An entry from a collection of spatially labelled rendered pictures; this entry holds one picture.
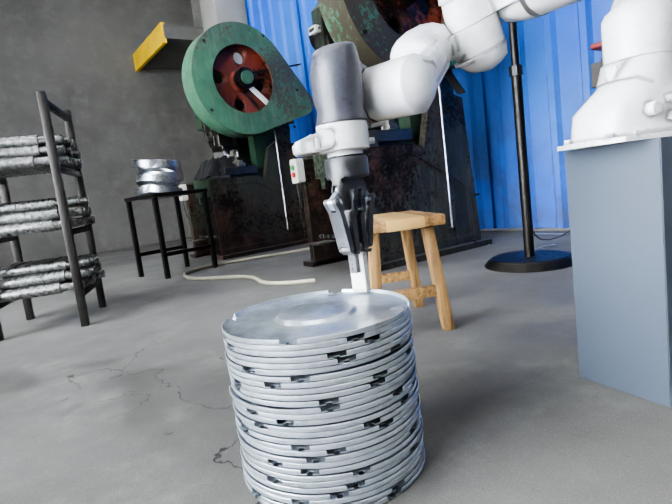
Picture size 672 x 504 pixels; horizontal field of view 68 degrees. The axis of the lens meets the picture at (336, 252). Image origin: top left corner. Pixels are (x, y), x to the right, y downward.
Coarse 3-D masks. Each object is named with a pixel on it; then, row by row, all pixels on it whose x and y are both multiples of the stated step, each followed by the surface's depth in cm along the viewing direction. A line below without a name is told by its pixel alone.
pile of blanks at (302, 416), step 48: (384, 336) 67; (240, 384) 73; (288, 384) 65; (336, 384) 66; (384, 384) 67; (240, 432) 73; (288, 432) 66; (336, 432) 65; (384, 432) 68; (288, 480) 68; (336, 480) 66; (384, 480) 68
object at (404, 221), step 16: (384, 224) 134; (400, 224) 134; (416, 224) 135; (432, 224) 136; (432, 240) 139; (368, 256) 140; (432, 256) 139; (400, 272) 167; (416, 272) 167; (432, 272) 140; (416, 288) 139; (432, 288) 140; (416, 304) 169; (448, 304) 140; (448, 320) 140
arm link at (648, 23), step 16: (624, 0) 87; (640, 0) 83; (656, 0) 82; (608, 16) 87; (624, 16) 84; (640, 16) 82; (656, 16) 82; (608, 32) 87; (624, 32) 84; (640, 32) 83; (656, 32) 82; (608, 48) 87; (624, 48) 84; (640, 48) 83; (656, 48) 83
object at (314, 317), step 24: (240, 312) 84; (264, 312) 83; (288, 312) 78; (312, 312) 76; (336, 312) 74; (360, 312) 75; (384, 312) 73; (240, 336) 70; (264, 336) 69; (288, 336) 67; (312, 336) 66; (336, 336) 64
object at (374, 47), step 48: (336, 0) 216; (384, 0) 234; (432, 0) 251; (384, 48) 226; (384, 144) 263; (432, 144) 272; (384, 192) 256; (432, 192) 275; (384, 240) 257; (480, 240) 292
